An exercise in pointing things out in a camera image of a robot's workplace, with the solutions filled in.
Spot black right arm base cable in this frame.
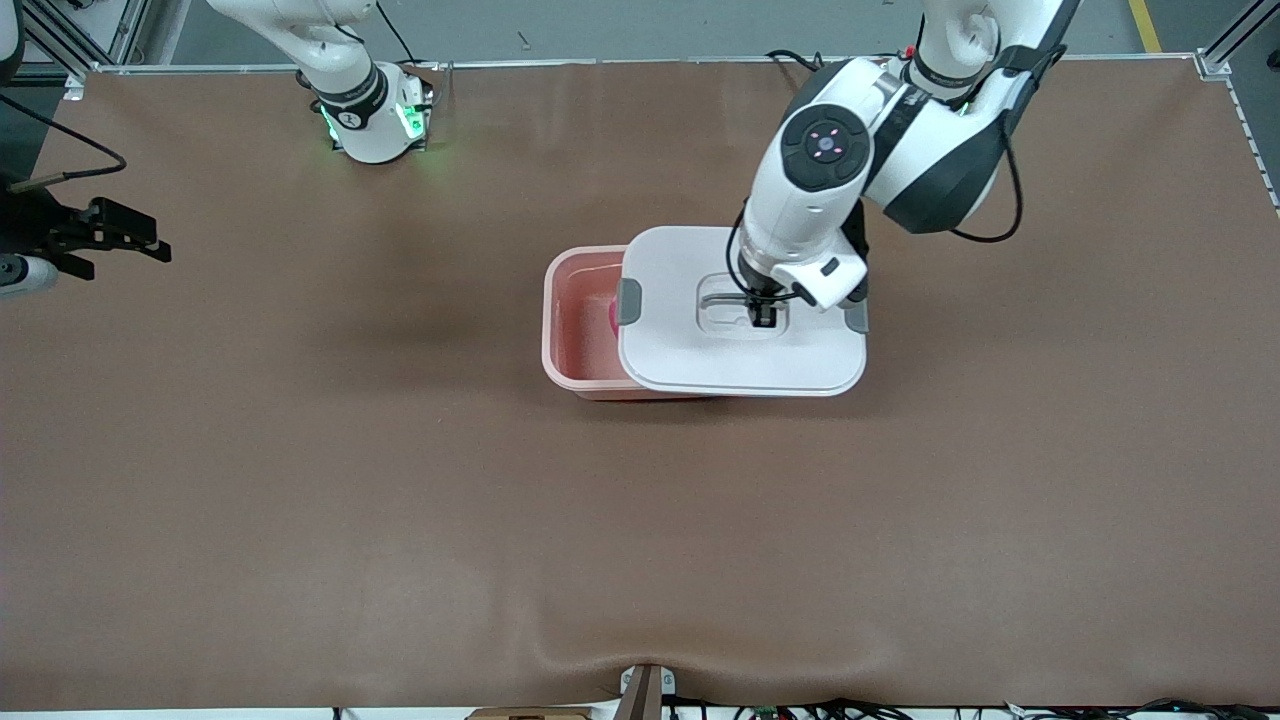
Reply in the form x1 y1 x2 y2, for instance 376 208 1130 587
380 0 433 67

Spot aluminium frame corner post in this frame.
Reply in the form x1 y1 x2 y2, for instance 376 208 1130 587
1195 0 1280 83

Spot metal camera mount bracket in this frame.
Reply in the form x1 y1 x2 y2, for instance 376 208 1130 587
618 663 676 720

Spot aluminium frame with diagonal struts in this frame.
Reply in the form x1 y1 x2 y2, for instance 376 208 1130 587
0 0 151 73

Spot black left arm base cables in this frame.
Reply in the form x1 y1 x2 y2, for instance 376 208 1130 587
765 48 841 81

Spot white lid with grey clips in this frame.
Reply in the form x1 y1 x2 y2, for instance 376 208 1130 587
617 226 869 398

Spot brown table cover sheet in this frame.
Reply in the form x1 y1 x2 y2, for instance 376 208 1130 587
0 55 1280 711

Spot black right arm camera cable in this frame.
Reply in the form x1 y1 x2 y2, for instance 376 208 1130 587
0 93 128 193

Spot pink translucent plastic box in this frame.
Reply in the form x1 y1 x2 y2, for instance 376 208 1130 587
542 245 701 401

